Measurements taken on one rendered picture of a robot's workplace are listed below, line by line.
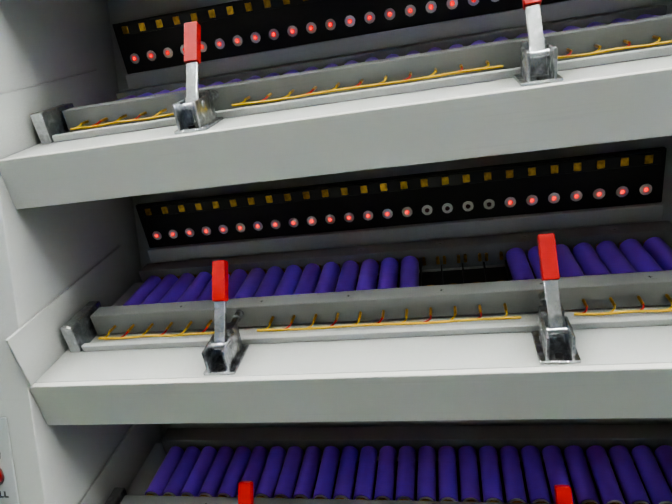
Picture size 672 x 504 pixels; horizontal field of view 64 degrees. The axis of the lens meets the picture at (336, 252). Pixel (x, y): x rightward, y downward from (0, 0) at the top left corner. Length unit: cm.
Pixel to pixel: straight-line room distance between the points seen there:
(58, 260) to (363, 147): 33
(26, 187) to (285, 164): 23
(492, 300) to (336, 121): 20
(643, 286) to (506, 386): 14
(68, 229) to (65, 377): 15
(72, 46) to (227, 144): 28
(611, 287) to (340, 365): 23
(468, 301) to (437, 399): 9
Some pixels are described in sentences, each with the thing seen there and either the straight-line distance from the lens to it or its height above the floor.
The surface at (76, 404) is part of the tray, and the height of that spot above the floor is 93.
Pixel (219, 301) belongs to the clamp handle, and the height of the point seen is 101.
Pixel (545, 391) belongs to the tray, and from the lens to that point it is 43.
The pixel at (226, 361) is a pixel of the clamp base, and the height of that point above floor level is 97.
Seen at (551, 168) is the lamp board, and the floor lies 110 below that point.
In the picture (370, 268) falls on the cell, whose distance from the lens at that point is 54.
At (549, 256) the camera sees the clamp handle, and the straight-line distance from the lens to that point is 43.
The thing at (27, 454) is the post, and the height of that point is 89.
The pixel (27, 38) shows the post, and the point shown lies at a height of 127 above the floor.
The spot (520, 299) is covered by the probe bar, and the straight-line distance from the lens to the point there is 47.
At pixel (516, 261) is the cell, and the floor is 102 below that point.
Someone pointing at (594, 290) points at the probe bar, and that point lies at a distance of 48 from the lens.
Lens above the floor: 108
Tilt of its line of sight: 5 degrees down
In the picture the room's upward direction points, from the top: 6 degrees counter-clockwise
